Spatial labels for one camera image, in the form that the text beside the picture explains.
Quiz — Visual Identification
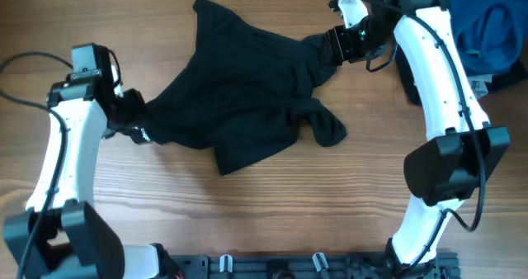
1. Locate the black t-shirt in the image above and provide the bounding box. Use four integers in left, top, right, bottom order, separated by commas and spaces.
111, 0, 347, 175

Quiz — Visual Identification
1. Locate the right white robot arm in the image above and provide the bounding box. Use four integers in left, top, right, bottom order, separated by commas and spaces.
326, 0, 510, 277

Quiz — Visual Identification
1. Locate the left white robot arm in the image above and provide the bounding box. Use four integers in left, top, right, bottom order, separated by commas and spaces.
3, 44, 163, 278

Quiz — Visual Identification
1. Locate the white folded garment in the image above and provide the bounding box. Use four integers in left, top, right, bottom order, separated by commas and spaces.
468, 74, 493, 99

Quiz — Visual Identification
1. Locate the blue garment on pile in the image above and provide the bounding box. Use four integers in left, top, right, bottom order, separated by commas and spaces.
448, 0, 527, 75

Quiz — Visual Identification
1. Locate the black garment under pile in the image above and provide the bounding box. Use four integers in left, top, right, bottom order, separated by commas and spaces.
394, 42, 527, 106

